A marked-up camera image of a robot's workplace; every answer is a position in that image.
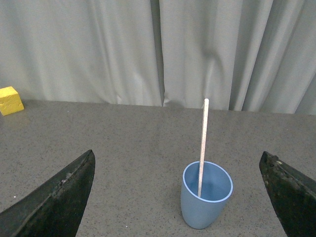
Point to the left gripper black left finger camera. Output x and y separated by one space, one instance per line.
55 208

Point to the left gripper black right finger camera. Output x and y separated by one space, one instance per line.
292 194

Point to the white speckled chopstick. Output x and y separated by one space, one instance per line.
203 144

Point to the blue plastic cup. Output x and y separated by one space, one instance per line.
201 211

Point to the yellow sponge cube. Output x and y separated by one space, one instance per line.
10 101

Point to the white pleated curtain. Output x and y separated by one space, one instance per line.
243 55

